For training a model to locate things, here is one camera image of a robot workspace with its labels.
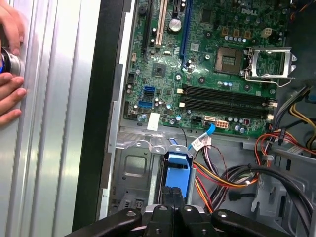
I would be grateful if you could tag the CPU socket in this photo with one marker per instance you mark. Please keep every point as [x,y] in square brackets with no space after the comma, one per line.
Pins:
[228,60]

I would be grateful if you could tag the metal socket cover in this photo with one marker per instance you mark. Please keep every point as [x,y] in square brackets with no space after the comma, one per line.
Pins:
[259,50]

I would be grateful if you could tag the green motherboard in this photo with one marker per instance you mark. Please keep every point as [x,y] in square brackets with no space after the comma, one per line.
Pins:
[145,71]

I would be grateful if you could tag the white expansion slot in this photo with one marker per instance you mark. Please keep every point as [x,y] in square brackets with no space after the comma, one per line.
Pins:
[161,27]

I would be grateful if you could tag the black chipset chip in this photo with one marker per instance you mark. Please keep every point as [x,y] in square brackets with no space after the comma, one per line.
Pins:
[160,69]

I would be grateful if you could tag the beige power connector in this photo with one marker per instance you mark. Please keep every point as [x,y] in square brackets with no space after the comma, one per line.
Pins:
[222,124]

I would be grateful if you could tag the short black expansion slot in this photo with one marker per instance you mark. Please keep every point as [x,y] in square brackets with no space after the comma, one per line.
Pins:
[176,8]

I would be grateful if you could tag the grey metal drive cage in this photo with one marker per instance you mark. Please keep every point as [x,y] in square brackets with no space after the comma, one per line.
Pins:
[271,197]

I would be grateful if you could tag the black PC case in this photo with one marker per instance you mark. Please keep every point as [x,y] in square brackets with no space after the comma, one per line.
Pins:
[98,98]

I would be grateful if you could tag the white label sticker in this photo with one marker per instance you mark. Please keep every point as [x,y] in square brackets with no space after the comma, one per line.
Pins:
[153,121]

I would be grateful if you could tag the blue SATA port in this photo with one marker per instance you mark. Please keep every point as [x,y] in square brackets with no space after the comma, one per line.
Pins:
[149,88]
[145,104]

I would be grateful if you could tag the grey metal disk bay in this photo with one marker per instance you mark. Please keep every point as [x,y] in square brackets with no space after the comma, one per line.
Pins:
[134,165]

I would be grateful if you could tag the hard disk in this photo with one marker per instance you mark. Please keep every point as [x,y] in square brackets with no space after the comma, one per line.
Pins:
[177,177]

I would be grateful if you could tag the person's right hand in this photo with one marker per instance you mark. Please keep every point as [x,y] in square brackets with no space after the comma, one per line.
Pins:
[10,96]

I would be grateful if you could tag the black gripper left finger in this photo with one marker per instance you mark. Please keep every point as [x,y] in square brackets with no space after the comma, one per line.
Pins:
[160,222]

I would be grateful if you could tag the long black expansion slot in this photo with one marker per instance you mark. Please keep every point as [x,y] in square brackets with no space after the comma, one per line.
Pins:
[147,24]

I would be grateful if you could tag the person's left hand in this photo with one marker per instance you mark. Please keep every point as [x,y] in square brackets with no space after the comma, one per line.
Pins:
[11,27]

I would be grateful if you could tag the blue expansion slot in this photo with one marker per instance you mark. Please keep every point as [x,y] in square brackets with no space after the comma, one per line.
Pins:
[186,37]

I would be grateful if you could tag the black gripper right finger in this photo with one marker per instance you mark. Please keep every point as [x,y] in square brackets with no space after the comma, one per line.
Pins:
[192,222]

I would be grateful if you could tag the silver coin battery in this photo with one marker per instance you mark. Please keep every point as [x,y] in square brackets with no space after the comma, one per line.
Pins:
[175,25]

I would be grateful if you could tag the metal locking lever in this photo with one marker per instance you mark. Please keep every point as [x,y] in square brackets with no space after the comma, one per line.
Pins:
[266,79]

